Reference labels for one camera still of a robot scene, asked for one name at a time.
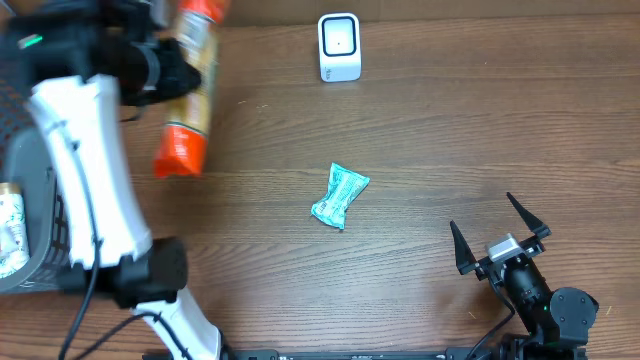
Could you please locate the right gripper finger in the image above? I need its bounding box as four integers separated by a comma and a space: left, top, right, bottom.
506, 192, 551, 239
450, 220, 477, 273

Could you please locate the orange pasta packet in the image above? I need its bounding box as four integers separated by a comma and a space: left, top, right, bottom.
153, 0, 230, 178

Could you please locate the teal wet wipes packet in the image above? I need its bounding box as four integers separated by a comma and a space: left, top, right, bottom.
310, 163, 370, 230

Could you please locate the white bamboo print tube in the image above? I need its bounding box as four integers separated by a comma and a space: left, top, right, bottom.
0, 183, 30, 278

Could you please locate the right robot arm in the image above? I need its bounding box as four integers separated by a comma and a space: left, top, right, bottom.
450, 193, 599, 359

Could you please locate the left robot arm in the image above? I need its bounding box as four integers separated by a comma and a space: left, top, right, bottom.
1, 1, 229, 359

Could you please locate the white barcode scanner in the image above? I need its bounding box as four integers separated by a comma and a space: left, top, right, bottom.
317, 13, 362, 83

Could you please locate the grey plastic shopping basket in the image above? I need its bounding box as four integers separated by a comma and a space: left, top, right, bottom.
0, 14, 76, 295

